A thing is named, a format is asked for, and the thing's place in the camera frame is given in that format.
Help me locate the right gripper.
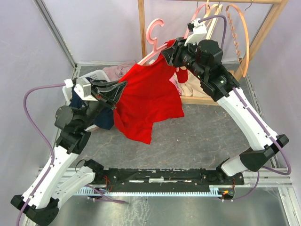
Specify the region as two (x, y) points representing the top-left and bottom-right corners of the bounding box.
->
(161, 37), (207, 81)

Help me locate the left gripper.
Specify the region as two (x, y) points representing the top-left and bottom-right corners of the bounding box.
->
(79, 78), (128, 129)

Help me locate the navy blue t shirt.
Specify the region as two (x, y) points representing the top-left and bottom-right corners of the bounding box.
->
(69, 77), (118, 130)

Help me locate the light pink hanger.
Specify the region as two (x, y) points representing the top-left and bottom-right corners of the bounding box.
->
(184, 3), (210, 39)

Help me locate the red t shirt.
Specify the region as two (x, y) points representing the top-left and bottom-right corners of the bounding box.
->
(113, 54), (188, 144)

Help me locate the cream hanger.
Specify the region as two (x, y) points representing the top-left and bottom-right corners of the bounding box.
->
(203, 0), (221, 40)
(206, 4), (223, 40)

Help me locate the peach hanger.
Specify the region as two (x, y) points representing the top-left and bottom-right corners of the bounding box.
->
(225, 0), (255, 80)

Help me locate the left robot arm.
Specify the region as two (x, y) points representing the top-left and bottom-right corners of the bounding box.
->
(11, 77), (127, 226)

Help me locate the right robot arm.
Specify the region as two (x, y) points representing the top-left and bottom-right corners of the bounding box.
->
(162, 38), (289, 184)

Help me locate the white plastic basket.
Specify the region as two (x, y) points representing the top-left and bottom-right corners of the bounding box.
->
(62, 70), (110, 131)

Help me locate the pink cloth on floor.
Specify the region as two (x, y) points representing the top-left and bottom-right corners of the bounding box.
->
(102, 60), (136, 81)

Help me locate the pink cloth in rack base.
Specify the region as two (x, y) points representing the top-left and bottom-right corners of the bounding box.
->
(169, 77), (182, 95)

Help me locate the beige cloth in rack base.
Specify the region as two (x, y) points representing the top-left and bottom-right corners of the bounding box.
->
(177, 70), (209, 97)

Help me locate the wooden clothes rack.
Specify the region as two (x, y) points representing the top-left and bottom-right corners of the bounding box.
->
(138, 0), (288, 105)

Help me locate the corner aluminium profile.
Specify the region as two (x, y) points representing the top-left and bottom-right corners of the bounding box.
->
(34, 0), (77, 68)

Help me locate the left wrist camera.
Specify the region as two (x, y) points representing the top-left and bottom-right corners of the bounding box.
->
(62, 77), (97, 104)

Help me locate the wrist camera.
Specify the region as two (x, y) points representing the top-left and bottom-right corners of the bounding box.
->
(184, 18), (207, 46)
(62, 77), (97, 104)

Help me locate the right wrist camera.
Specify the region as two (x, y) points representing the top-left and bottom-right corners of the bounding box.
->
(184, 18), (207, 46)

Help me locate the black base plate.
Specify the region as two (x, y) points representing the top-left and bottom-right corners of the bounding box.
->
(90, 168), (245, 193)

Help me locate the blue cable duct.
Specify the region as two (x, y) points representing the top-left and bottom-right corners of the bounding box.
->
(75, 185), (224, 197)

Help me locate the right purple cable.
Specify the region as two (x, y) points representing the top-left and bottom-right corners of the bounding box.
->
(198, 14), (292, 202)

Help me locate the aluminium frame rail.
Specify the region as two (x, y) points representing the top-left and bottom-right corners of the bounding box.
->
(22, 63), (301, 226)

